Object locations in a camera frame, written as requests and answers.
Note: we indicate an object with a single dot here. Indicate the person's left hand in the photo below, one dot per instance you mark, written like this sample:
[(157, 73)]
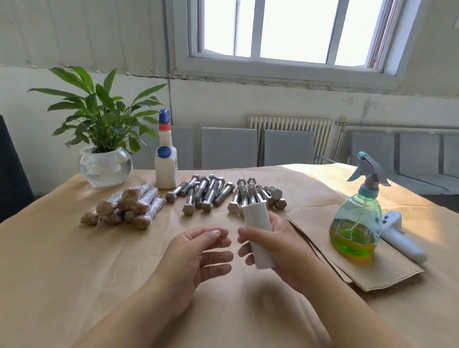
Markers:
[(186, 269)]

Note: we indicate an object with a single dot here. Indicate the person's right hand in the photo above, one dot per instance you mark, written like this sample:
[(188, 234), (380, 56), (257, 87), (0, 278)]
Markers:
[(294, 254)]

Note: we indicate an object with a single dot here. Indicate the white cling film roll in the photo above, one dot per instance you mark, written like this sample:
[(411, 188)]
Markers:
[(258, 236)]

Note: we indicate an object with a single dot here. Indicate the green spray bottle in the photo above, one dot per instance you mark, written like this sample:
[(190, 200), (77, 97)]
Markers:
[(357, 229)]

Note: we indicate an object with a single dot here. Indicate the pile of steel bolts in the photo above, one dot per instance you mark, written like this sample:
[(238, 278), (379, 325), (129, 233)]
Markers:
[(215, 192)]

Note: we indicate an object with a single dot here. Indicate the stack of brown paper sheets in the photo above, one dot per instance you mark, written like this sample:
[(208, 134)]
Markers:
[(387, 269)]

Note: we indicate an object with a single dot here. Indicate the steel hex bolt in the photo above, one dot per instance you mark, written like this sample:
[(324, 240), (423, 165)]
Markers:
[(107, 206)]

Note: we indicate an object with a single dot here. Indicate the person's right forearm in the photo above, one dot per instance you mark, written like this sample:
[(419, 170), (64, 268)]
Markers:
[(351, 319)]

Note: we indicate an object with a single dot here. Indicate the white glue bottle blue cap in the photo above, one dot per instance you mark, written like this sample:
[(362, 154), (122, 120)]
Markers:
[(166, 168)]

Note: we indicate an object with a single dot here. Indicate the grey chair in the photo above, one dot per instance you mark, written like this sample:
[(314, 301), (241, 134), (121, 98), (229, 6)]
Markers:
[(373, 147), (429, 161), (290, 148), (185, 147), (229, 148)]

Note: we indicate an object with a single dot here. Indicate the white handheld controller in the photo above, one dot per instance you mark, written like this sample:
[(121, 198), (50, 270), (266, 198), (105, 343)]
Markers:
[(401, 236)]

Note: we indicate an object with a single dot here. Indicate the white radiator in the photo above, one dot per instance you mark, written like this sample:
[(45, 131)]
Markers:
[(290, 127)]

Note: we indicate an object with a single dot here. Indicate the round glass vase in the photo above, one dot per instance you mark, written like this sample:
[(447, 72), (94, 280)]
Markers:
[(106, 168)]

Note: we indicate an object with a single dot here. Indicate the large brown paper table cover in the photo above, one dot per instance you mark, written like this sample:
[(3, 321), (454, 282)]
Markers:
[(50, 265)]

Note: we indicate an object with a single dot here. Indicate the green leafy plant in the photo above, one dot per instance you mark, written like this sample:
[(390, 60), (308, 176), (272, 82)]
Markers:
[(100, 107)]

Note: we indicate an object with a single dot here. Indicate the black trash bin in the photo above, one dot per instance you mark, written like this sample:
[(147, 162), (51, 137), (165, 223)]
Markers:
[(13, 176)]

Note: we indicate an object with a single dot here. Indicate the white framed window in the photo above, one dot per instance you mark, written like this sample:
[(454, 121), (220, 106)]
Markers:
[(294, 32)]

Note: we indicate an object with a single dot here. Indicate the white vertical blind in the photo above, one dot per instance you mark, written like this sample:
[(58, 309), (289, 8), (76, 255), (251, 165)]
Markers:
[(79, 36)]

